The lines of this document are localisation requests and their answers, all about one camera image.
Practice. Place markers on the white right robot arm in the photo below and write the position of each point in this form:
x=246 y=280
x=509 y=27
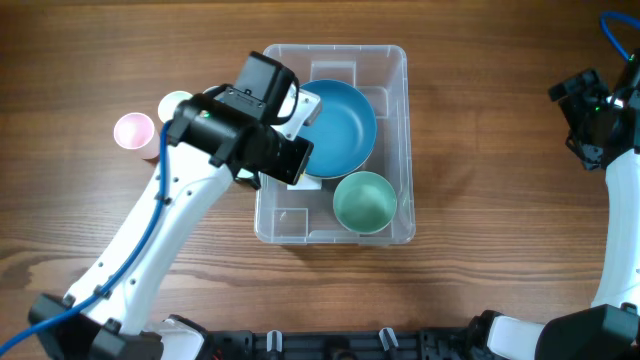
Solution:
x=609 y=328

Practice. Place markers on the grey plastic cup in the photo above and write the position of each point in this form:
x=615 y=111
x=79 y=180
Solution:
x=213 y=91

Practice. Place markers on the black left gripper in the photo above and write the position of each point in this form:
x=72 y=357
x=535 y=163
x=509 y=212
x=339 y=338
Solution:
x=292 y=167

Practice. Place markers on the dark blue plate in bin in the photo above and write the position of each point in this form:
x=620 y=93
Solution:
x=344 y=133

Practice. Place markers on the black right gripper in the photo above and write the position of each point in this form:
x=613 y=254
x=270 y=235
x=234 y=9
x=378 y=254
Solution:
x=571 y=98

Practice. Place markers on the white paper label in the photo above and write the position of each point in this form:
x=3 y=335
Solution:
x=306 y=183

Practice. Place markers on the pink plastic cup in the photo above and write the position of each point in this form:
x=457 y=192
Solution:
x=136 y=132

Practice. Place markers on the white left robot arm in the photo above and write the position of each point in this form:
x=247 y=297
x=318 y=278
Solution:
x=239 y=131

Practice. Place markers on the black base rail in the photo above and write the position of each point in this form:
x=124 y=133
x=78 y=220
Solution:
x=384 y=344

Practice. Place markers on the mint green bowl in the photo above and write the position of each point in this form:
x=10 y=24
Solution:
x=364 y=202

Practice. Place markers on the cream plastic cup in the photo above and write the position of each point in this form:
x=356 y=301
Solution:
x=169 y=102

